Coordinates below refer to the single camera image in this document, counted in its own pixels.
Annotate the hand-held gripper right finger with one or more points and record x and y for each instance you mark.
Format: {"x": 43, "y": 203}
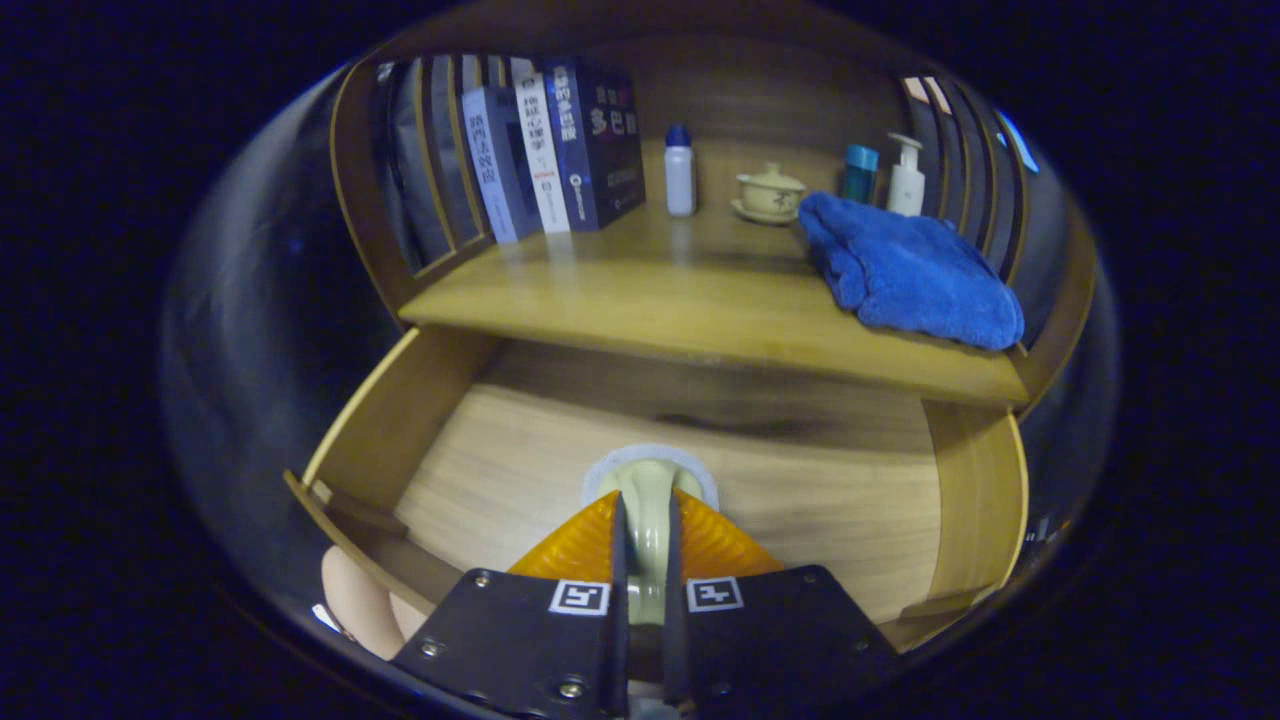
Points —
{"x": 673, "y": 640}

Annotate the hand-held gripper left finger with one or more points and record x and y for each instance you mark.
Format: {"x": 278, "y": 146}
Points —
{"x": 619, "y": 590}

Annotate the wooden drawer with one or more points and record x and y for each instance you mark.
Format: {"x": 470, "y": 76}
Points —
{"x": 500, "y": 480}

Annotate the wooden countertop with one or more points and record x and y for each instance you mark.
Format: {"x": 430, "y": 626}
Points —
{"x": 620, "y": 290}

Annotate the wooden cabinet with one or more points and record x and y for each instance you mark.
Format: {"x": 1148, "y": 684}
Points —
{"x": 760, "y": 90}

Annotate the white bottle blue cap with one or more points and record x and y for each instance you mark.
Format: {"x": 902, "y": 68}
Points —
{"x": 680, "y": 175}

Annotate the beige lidded teacup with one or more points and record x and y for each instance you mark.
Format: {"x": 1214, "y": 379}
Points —
{"x": 768, "y": 195}

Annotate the blue folded towel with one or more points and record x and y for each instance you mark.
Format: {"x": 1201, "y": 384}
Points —
{"x": 910, "y": 270}

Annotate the light blue book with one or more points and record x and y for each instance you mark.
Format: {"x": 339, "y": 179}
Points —
{"x": 495, "y": 170}

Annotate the white book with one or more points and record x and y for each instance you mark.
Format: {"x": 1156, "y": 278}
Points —
{"x": 540, "y": 150}

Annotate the dark navy book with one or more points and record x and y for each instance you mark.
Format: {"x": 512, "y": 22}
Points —
{"x": 600, "y": 140}

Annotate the teal capped bottle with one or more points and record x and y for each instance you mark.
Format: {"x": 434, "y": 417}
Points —
{"x": 858, "y": 172}

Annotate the white pump bottle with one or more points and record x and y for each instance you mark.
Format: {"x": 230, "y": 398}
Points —
{"x": 906, "y": 182}

